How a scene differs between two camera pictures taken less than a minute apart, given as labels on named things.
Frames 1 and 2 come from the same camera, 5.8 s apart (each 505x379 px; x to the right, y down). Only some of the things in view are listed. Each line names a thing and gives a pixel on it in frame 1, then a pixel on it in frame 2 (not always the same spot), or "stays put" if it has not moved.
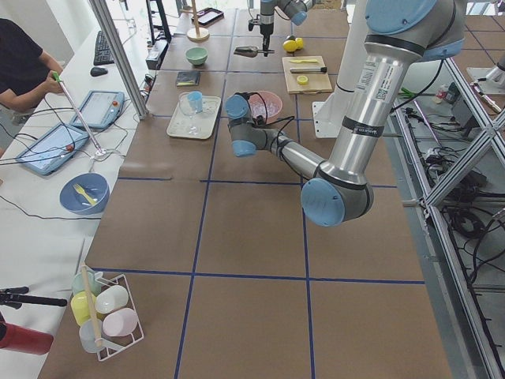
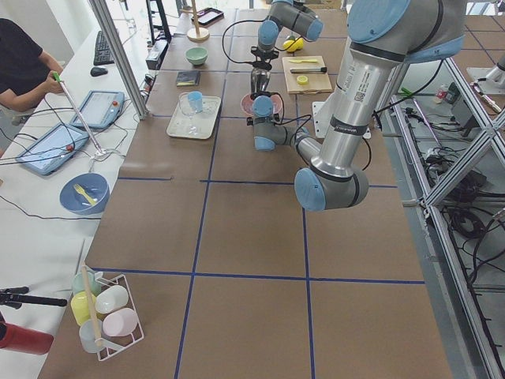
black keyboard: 102,54 stays put
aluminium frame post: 120,58 stays put
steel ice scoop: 250,51 -> 259,77
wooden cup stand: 197,34 stays put
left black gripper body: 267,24 -> 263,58
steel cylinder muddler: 309,69 stays put
